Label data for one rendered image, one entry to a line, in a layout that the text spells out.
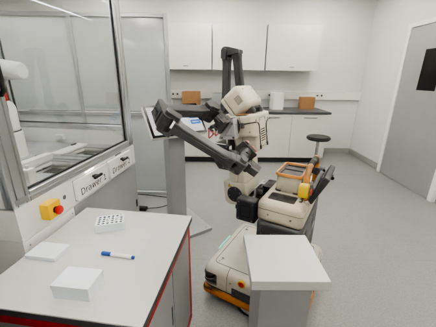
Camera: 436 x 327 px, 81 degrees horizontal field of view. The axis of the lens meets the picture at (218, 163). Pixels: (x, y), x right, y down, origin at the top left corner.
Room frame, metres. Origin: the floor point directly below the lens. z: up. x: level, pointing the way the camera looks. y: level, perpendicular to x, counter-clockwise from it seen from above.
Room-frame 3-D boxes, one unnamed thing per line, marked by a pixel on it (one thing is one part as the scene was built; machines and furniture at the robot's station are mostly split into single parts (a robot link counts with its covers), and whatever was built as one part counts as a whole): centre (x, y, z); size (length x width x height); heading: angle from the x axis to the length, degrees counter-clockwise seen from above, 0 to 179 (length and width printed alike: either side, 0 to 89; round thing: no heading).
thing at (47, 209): (0.99, 0.73, 0.88); 0.07 x 0.05 x 0.07; 173
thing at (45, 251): (0.84, 0.67, 0.77); 0.13 x 0.09 x 0.02; 82
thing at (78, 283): (0.66, 0.45, 0.79); 0.13 x 0.09 x 0.05; 84
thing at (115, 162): (1.63, 0.66, 0.87); 0.29 x 0.02 x 0.11; 173
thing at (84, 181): (1.32, 0.70, 0.87); 0.29 x 0.02 x 0.11; 173
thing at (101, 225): (1.04, 0.50, 0.78); 0.12 x 0.08 x 0.04; 106
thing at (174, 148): (2.24, 0.38, 0.51); 0.50 x 0.45 x 1.02; 35
